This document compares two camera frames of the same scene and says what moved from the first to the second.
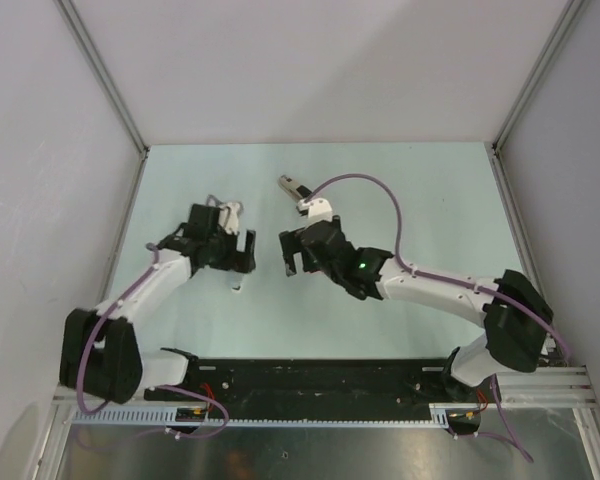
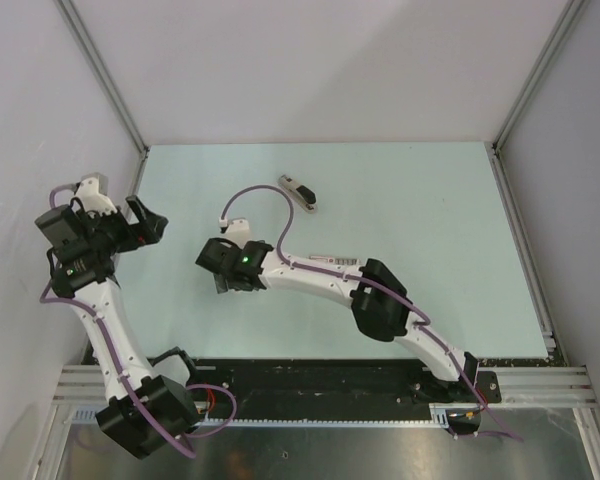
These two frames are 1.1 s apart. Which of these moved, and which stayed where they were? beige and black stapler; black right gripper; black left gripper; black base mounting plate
Moved: black left gripper; black right gripper
Stayed: black base mounting plate; beige and black stapler
